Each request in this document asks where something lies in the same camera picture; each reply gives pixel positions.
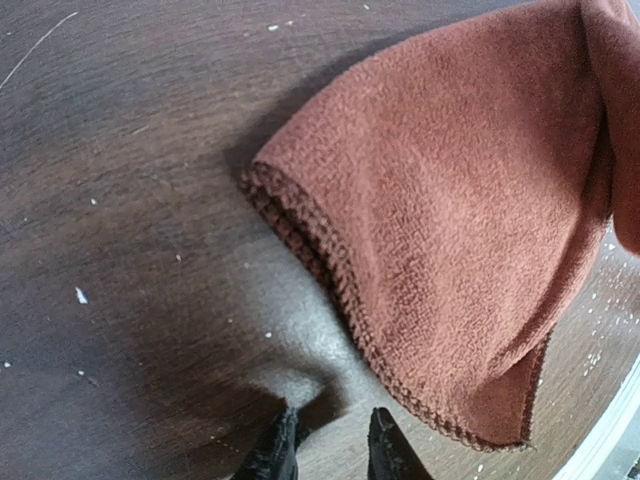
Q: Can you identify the brown towel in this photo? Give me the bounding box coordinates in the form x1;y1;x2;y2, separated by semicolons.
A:
242;1;639;451

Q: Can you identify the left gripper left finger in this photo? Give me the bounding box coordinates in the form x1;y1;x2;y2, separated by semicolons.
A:
239;407;309;480

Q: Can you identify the aluminium front rail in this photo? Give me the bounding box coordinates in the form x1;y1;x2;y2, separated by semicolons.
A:
549;348;639;479

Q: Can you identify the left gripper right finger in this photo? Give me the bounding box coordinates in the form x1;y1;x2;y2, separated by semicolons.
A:
367;407;433;480

